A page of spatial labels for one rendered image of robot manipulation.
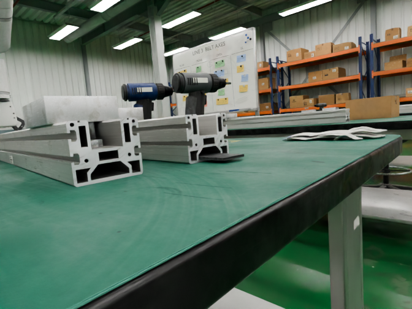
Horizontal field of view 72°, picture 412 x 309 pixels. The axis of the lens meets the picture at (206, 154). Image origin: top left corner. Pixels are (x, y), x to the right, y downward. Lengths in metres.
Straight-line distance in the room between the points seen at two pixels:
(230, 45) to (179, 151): 3.50
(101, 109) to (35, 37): 12.94
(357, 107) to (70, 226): 2.27
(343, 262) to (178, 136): 0.49
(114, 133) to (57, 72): 12.94
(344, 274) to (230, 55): 3.43
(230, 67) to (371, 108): 2.08
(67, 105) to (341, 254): 0.65
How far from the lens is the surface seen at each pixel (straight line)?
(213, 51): 4.14
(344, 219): 0.74
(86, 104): 0.48
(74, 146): 0.40
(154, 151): 0.58
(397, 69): 9.79
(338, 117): 1.96
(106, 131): 0.47
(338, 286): 0.81
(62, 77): 13.36
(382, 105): 2.34
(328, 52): 10.49
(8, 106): 1.37
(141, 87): 0.98
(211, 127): 0.54
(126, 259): 0.17
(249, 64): 3.75
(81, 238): 0.21
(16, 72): 12.88
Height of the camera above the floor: 0.85
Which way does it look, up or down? 6 degrees down
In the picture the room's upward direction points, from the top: 5 degrees counter-clockwise
